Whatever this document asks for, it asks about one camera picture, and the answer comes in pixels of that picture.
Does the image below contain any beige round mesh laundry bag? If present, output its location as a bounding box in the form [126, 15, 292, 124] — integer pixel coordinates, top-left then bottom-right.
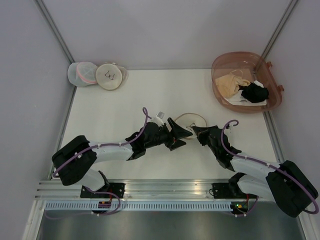
[174, 112, 208, 140]

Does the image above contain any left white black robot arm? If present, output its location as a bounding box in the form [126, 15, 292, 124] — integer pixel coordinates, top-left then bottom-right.
[51, 118, 192, 192]

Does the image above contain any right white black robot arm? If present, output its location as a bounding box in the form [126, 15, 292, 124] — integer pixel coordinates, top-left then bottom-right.
[192, 126, 319, 218]

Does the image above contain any beige bra in basket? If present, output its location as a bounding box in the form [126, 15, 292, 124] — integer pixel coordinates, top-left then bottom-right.
[215, 69, 251, 99]

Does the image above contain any beige mesh bag at back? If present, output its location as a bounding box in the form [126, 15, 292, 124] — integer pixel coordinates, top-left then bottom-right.
[95, 62, 129, 91]

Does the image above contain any white pink-trim mesh laundry bag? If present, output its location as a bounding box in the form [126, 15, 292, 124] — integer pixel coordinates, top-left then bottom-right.
[67, 62, 98, 87]

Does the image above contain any white garment in basket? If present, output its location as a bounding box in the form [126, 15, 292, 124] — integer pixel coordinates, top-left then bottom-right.
[225, 81, 269, 107]

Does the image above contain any black garment in basket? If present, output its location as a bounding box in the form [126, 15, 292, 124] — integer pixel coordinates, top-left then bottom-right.
[239, 82, 269, 104]

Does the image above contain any brown translucent plastic basket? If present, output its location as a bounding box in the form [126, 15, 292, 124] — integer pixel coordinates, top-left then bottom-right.
[211, 51, 284, 114]

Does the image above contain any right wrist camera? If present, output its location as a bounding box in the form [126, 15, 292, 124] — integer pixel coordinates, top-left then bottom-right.
[225, 121, 238, 133]

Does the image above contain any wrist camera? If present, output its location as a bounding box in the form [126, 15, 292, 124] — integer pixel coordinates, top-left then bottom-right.
[152, 111, 165, 126]
[225, 121, 238, 133]

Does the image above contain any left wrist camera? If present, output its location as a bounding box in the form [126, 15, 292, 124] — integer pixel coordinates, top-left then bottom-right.
[152, 111, 165, 126]

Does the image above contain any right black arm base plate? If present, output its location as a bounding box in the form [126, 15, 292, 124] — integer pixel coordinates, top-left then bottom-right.
[211, 173, 257, 200]

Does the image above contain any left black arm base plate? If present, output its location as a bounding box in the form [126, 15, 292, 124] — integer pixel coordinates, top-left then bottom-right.
[80, 182, 125, 199]

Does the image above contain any white slotted cable duct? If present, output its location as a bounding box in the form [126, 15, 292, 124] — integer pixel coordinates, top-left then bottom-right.
[45, 200, 233, 212]

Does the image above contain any aluminium front rail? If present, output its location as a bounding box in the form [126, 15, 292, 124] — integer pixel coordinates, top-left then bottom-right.
[34, 178, 308, 202]

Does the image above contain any right aluminium frame post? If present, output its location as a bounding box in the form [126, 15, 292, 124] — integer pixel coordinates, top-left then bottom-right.
[261, 0, 300, 60]

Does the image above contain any aluminium frame post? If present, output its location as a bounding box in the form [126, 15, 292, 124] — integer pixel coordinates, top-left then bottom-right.
[261, 0, 300, 60]
[33, 0, 75, 64]

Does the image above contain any left aluminium frame post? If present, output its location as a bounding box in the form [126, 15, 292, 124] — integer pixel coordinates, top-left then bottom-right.
[33, 0, 75, 64]

